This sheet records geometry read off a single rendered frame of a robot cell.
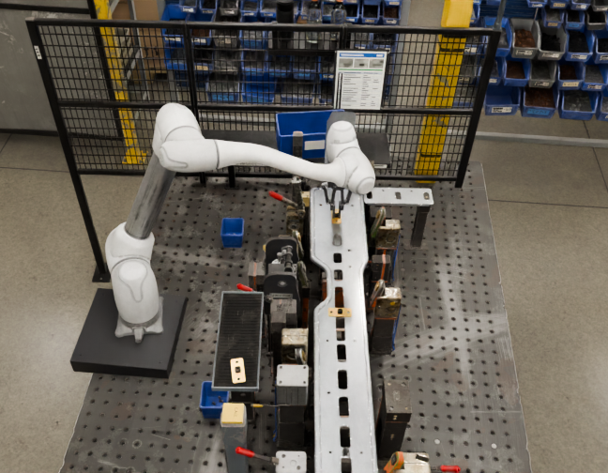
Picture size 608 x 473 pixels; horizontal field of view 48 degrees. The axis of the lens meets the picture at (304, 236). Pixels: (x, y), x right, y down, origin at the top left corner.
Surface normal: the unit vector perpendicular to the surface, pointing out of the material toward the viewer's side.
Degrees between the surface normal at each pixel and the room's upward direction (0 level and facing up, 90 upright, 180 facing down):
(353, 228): 0
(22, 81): 91
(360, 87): 90
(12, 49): 89
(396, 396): 0
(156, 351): 2
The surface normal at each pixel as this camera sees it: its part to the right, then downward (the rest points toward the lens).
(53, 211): 0.02, -0.70
